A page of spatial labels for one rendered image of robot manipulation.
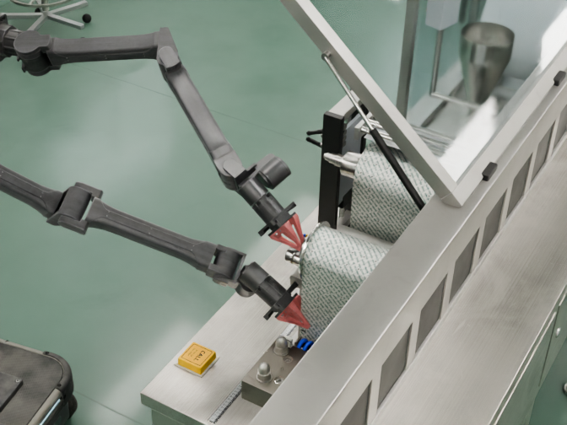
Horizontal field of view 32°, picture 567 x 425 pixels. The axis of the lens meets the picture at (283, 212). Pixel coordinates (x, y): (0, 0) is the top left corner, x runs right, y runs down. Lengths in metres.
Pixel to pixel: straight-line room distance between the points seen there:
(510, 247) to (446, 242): 0.38
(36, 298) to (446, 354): 2.57
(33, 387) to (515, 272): 1.91
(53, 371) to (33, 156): 1.72
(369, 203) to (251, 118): 2.82
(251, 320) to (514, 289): 0.89
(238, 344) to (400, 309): 1.05
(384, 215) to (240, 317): 0.51
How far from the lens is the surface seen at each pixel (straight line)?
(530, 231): 2.15
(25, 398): 3.43
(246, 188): 2.33
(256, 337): 2.60
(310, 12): 1.78
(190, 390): 2.48
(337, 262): 2.23
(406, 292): 1.62
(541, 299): 1.98
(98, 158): 4.92
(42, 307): 4.11
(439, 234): 1.74
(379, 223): 2.42
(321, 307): 2.32
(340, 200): 2.62
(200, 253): 2.35
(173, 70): 2.56
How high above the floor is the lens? 2.72
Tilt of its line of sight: 37 degrees down
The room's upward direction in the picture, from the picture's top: 2 degrees clockwise
